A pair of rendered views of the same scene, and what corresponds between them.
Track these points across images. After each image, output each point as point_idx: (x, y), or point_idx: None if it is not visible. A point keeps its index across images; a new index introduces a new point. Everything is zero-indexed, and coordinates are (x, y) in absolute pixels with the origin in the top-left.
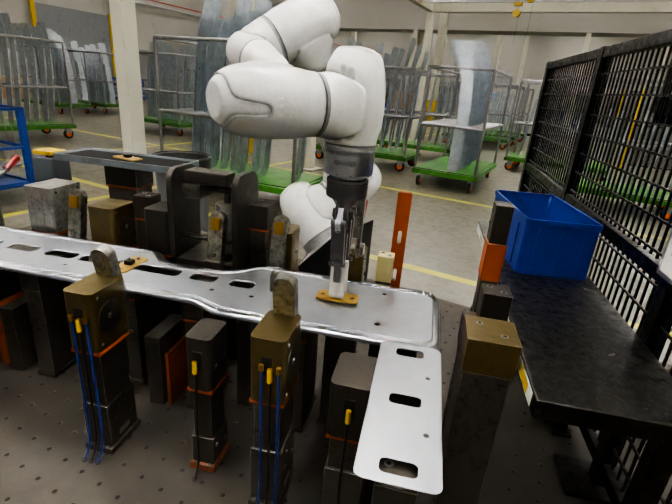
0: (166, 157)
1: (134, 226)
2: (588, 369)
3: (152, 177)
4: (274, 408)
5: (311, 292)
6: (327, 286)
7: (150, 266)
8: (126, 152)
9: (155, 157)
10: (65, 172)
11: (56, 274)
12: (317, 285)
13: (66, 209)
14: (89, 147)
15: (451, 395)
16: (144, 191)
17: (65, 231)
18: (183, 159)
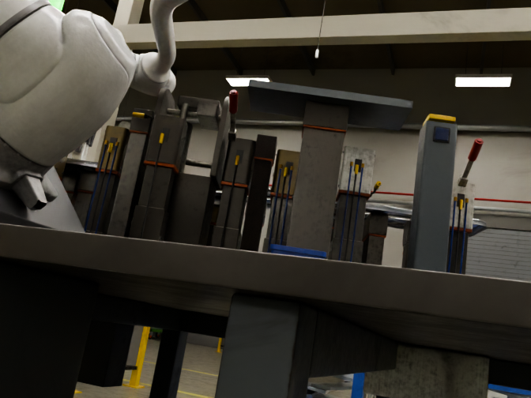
0: (294, 86)
1: (273, 174)
2: None
3: (303, 117)
4: None
5: (93, 170)
6: (80, 165)
7: (216, 189)
8: (352, 94)
9: (310, 90)
10: (422, 143)
11: (267, 205)
12: (88, 167)
13: (339, 175)
14: (411, 100)
15: None
16: (276, 137)
17: (336, 197)
18: (269, 83)
